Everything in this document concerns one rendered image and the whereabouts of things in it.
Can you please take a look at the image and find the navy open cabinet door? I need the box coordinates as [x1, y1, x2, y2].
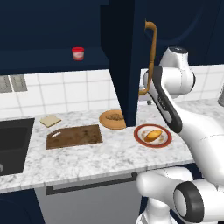
[100, 0, 147, 128]

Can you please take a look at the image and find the navy open wall cabinet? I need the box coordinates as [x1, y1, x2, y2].
[0, 0, 110, 76]

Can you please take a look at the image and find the black sink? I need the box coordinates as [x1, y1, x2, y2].
[0, 117, 36, 177]

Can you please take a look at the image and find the grey dishwasher front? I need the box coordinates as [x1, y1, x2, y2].
[34, 171, 144, 224]

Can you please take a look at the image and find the brown wooden cutting board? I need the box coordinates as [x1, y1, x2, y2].
[45, 123, 104, 151]

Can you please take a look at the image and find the brown round pastry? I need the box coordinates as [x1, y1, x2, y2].
[105, 112, 125, 123]

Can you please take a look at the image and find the brass cabinet door handle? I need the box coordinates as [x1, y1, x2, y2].
[137, 20, 158, 96]

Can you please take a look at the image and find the grey metal object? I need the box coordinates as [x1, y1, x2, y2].
[217, 89, 224, 108]

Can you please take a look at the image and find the red jam jar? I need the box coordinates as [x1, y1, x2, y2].
[71, 46, 86, 61]

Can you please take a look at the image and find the navy base cabinet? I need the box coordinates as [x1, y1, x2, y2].
[0, 188, 46, 224]

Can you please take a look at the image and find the golden croissant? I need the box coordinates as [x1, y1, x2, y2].
[143, 129, 164, 144]

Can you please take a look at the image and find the grey wall socket plate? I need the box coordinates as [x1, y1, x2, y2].
[0, 75, 13, 94]
[10, 74, 29, 93]

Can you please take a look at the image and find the navy closed wall cabinet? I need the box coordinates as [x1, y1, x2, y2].
[144, 0, 224, 68]

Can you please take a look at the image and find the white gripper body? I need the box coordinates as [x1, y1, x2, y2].
[140, 69, 156, 102]

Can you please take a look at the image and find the black dishwasher handle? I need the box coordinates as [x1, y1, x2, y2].
[45, 171, 138, 196]

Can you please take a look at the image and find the red rimmed white plate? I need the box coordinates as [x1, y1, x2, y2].
[133, 123, 173, 149]

